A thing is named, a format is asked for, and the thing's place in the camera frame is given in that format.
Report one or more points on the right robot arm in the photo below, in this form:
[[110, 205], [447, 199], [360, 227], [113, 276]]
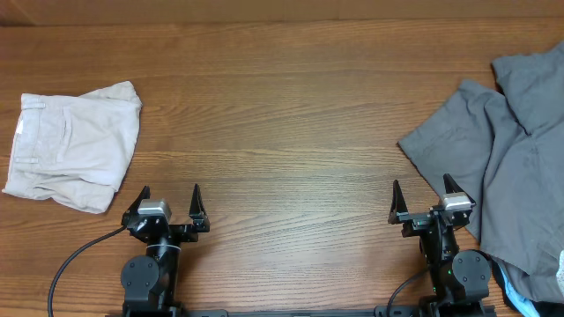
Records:
[[459, 278]]

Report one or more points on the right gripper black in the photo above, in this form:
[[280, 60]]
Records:
[[416, 220]]

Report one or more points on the black garment with logo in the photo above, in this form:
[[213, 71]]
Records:
[[545, 309]]

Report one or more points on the beige folded shorts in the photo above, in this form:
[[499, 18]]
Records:
[[74, 150]]

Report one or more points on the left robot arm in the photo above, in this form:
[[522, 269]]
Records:
[[149, 281]]

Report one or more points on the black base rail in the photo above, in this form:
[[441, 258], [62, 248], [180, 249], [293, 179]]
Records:
[[378, 311]]

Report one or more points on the light blue garment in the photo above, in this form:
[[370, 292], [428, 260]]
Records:
[[512, 298]]

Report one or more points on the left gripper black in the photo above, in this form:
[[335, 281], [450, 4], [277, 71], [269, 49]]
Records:
[[187, 232]]

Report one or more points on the grey shorts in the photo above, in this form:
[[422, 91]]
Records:
[[504, 147]]

